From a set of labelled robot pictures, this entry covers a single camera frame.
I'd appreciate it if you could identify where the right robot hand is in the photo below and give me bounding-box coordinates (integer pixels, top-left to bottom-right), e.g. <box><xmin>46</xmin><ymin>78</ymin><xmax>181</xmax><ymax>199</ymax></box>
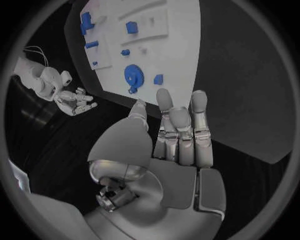
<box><xmin>53</xmin><ymin>86</ymin><xmax>99</xmax><ymax>116</ymax></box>

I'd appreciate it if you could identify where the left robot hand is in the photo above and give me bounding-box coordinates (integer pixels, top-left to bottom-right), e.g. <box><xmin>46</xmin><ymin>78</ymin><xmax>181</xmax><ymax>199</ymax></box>
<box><xmin>83</xmin><ymin>87</ymin><xmax>227</xmax><ymax>240</ymax></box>

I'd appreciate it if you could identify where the white task board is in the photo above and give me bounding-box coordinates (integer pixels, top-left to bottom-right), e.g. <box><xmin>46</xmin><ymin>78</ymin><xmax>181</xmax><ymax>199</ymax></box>
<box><xmin>63</xmin><ymin>0</ymin><xmax>202</xmax><ymax>121</ymax></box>

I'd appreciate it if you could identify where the blue long cylinder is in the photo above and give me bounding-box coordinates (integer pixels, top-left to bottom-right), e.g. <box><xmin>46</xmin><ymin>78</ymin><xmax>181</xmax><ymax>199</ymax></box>
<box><xmin>84</xmin><ymin>41</ymin><xmax>100</xmax><ymax>50</ymax></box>

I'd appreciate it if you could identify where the blue gear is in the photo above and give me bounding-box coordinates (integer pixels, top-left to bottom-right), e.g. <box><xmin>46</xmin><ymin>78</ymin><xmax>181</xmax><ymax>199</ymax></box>
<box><xmin>123</xmin><ymin>63</ymin><xmax>146</xmax><ymax>89</ymax></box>

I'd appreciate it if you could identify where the large blue block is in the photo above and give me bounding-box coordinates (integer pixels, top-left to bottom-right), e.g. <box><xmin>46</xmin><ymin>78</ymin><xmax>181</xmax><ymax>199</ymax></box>
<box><xmin>79</xmin><ymin>11</ymin><xmax>96</xmax><ymax>36</ymax></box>

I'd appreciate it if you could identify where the small blue block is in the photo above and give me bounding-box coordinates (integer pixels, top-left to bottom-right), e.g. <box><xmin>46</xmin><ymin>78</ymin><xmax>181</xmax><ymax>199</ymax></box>
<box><xmin>152</xmin><ymin>74</ymin><xmax>165</xmax><ymax>86</ymax></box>

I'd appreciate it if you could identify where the blue square block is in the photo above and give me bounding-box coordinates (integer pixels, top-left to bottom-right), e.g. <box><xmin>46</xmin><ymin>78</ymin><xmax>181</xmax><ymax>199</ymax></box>
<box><xmin>125</xmin><ymin>21</ymin><xmax>140</xmax><ymax>35</ymax></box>

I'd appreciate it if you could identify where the white cable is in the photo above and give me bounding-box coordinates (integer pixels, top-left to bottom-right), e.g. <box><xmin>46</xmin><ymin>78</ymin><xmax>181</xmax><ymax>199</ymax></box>
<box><xmin>25</xmin><ymin>48</ymin><xmax>51</xmax><ymax>68</ymax></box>
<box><xmin>23</xmin><ymin>45</ymin><xmax>47</xmax><ymax>66</ymax></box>

